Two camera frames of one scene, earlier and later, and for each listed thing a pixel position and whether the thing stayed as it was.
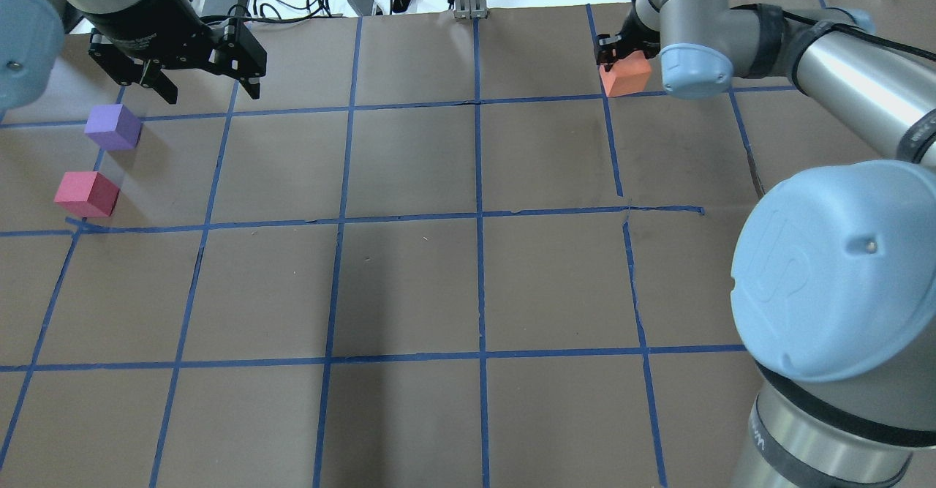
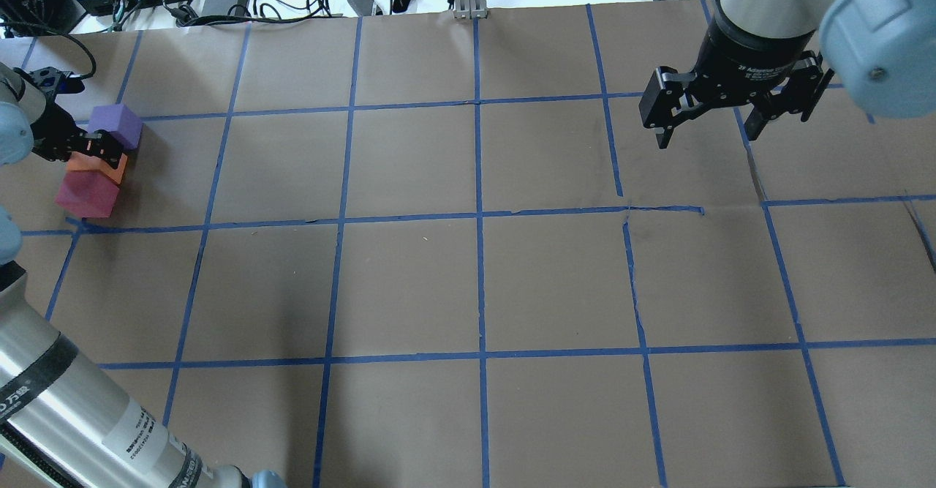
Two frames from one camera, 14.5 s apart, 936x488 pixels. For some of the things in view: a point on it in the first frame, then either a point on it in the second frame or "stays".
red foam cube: x=89 y=194 stays
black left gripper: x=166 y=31 -> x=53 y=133
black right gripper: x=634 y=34 -> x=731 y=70
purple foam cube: x=113 y=126 stays
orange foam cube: x=628 y=77 -> x=79 y=162
